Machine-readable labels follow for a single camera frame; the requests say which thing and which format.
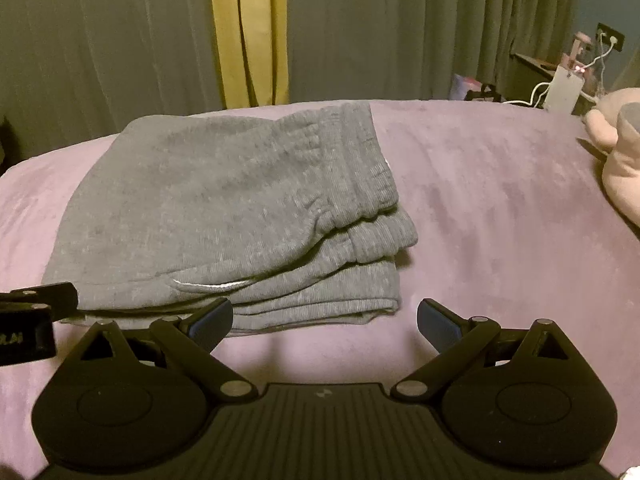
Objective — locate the green curtain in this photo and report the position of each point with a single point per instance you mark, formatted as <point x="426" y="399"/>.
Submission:
<point x="400" y="25"/>
<point x="110" y="40"/>

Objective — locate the yellow curtain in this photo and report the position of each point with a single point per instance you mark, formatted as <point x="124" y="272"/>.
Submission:
<point x="250" y="35"/>

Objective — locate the purple blanket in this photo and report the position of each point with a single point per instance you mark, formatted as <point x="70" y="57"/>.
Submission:
<point x="500" y="200"/>

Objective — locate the pink plush pillow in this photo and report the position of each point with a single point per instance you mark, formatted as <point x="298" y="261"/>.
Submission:
<point x="620" y="160"/>

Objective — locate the dark nightstand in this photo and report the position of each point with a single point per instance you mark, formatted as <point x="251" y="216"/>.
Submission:
<point x="535" y="62"/>

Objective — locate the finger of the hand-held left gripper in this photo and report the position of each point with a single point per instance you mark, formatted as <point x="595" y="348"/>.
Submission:
<point x="50" y="294"/>

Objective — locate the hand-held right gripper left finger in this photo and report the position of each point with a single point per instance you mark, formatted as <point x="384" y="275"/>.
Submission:
<point x="209" y="322"/>

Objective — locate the grey pants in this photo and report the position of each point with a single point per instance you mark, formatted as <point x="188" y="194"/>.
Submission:
<point x="200" y="200"/>

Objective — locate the white charging device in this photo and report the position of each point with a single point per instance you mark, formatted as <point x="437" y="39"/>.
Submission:
<point x="562" y="90"/>

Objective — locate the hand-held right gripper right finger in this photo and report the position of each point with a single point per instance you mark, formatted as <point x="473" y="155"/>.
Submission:
<point x="436" y="322"/>

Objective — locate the black wall outlet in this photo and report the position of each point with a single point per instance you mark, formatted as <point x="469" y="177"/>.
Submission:
<point x="611" y="37"/>

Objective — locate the purple bag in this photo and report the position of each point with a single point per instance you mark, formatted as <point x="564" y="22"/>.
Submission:
<point x="462" y="86"/>

